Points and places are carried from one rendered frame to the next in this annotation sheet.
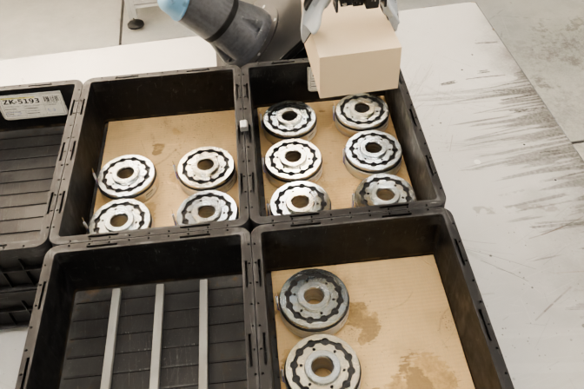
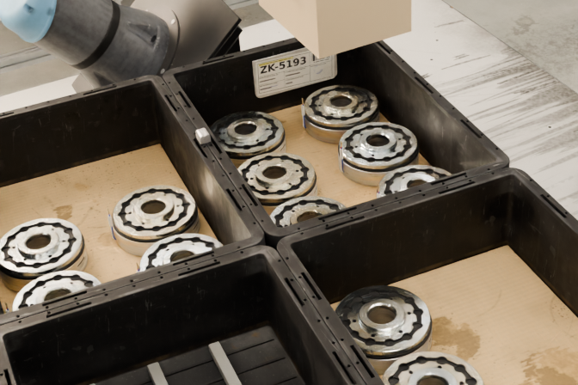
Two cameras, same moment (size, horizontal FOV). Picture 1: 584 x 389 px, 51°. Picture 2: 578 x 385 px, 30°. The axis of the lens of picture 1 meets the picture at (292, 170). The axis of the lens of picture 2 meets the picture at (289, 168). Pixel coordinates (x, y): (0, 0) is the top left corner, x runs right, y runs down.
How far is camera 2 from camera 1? 0.41 m
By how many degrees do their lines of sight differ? 17
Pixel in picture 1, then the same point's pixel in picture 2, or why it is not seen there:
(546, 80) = not seen: hidden behind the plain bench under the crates
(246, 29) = (138, 39)
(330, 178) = (331, 193)
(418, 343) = (535, 341)
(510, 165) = (543, 153)
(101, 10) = not seen: outside the picture
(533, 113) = (544, 90)
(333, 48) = not seen: outside the picture
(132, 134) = (15, 203)
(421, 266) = (499, 259)
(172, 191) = (112, 256)
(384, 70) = (394, 7)
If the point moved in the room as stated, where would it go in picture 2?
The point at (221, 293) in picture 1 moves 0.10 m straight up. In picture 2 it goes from (243, 355) to (235, 284)
